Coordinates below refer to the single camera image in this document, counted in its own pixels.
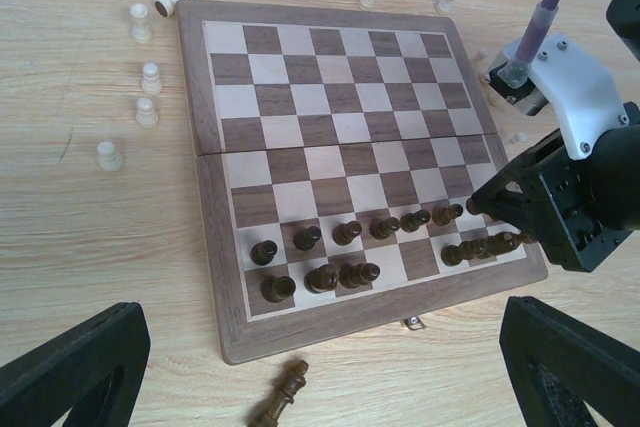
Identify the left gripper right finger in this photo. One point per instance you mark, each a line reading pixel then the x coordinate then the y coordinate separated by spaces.
pixel 560 368

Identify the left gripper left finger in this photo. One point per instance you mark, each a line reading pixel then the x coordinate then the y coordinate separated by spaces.
pixel 89 375

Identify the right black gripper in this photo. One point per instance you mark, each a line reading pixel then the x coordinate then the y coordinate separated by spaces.
pixel 579 211

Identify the dark chess piece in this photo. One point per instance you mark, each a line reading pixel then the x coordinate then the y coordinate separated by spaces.
pixel 505 242
pixel 413 221
pixel 381 229
pixel 444 215
pixel 352 276
pixel 453 255

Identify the dark king piece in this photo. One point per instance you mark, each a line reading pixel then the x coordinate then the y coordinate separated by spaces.
pixel 283 394

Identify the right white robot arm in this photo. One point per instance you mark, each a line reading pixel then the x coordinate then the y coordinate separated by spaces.
pixel 515 72

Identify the metal board clasp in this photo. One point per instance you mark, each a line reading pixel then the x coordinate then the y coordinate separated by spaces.
pixel 413 323

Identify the wooden chess board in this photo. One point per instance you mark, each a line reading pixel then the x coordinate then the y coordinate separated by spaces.
pixel 306 116

